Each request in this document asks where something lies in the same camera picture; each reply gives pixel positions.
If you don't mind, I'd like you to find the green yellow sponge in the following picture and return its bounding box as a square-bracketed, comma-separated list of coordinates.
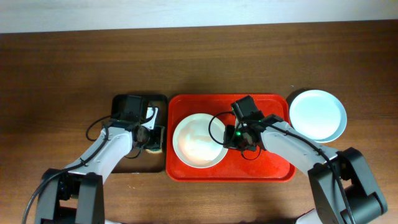
[146, 149, 162, 154]

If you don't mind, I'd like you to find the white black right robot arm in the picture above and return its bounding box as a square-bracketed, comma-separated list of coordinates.
[223, 95, 387, 224]

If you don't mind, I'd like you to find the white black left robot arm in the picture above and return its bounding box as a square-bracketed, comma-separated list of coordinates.
[28, 95, 168, 223]

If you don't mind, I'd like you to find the black plastic tray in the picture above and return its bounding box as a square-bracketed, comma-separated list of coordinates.
[111, 94, 168, 173]

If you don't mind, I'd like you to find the red plastic tray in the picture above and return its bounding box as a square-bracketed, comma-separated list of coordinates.
[165, 94, 295, 182]

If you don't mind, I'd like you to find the cream white plate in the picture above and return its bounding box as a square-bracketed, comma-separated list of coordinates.
[172, 113, 228, 169]

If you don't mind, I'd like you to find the light blue plate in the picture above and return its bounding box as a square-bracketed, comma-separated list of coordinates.
[289, 90, 348, 143]

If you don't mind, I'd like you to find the mint green plate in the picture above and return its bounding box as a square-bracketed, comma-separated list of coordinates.
[323, 123, 346, 142]

